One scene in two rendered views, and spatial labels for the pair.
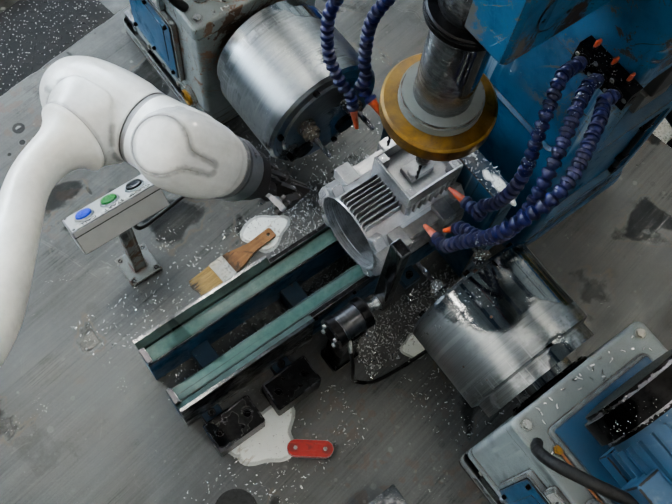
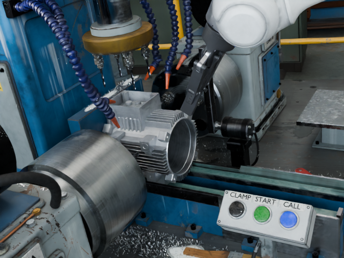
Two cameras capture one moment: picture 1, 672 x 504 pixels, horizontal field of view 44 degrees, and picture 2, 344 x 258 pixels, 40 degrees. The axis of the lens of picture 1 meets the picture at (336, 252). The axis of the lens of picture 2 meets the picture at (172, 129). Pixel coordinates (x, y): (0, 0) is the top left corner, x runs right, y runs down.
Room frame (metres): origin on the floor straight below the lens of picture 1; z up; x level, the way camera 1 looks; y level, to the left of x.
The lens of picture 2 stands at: (0.83, 1.07, 1.61)
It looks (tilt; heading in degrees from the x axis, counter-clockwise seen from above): 26 degrees down; 260
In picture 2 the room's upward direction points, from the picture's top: 9 degrees counter-clockwise
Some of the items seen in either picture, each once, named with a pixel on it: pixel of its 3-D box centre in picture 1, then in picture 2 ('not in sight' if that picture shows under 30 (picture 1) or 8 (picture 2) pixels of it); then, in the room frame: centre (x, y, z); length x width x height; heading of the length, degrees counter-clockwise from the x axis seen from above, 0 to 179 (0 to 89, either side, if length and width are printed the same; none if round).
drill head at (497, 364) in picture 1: (512, 341); (201, 88); (0.46, -0.33, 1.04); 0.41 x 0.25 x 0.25; 47
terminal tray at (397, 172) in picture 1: (415, 170); (133, 110); (0.72, -0.11, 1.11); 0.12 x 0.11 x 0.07; 136
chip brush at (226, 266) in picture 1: (234, 260); (222, 257); (0.60, 0.20, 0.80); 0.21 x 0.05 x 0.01; 142
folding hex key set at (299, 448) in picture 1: (310, 448); (305, 177); (0.26, -0.02, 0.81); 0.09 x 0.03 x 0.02; 98
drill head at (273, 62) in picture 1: (281, 64); (65, 208); (0.93, 0.17, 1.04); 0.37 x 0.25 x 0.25; 47
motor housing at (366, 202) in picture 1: (391, 205); (151, 142); (0.69, -0.08, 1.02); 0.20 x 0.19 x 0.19; 136
